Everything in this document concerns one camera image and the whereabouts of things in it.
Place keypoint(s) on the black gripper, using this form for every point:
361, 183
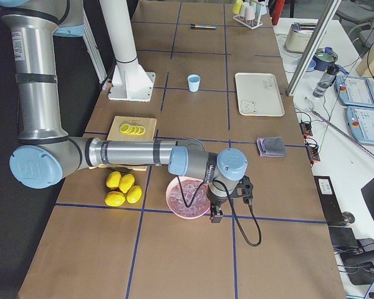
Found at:
217, 204

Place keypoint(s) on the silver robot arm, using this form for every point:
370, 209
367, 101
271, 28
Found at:
48, 154

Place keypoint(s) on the pink bowl of ice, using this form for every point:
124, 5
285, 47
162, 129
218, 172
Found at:
187, 198

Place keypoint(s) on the light blue plastic cup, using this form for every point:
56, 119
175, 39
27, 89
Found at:
193, 82

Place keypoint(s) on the white cup rack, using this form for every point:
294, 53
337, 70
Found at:
261, 9

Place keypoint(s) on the pink cup on rack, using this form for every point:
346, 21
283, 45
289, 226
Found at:
250, 13

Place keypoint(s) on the yellow cup on rack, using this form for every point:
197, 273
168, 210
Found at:
237, 7

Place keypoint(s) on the yellow lemon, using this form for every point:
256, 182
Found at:
126, 183
134, 194
113, 180
115, 198

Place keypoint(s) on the grey folded cloth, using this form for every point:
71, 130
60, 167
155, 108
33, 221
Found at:
271, 147

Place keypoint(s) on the bamboo cutting board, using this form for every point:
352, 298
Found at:
116, 134

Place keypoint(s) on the lemon slices row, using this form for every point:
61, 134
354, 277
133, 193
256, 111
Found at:
134, 130

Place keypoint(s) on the cream bear serving tray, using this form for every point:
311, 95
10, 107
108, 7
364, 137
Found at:
258, 95

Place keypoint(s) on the green-tipped reacher stick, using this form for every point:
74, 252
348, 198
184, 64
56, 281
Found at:
356, 143

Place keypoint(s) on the clear water bottle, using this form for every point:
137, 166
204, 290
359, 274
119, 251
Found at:
326, 80

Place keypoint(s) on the blue teach pendant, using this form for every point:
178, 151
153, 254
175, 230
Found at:
354, 91
361, 124

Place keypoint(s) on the steel muddler black tip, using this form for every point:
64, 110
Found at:
202, 27

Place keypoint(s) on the dark blue pot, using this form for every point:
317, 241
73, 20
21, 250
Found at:
323, 57

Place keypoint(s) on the silver toaster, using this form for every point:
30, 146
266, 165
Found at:
298, 36

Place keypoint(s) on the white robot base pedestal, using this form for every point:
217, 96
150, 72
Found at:
130, 81

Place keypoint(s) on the aluminium frame post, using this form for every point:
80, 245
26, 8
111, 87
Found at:
313, 44

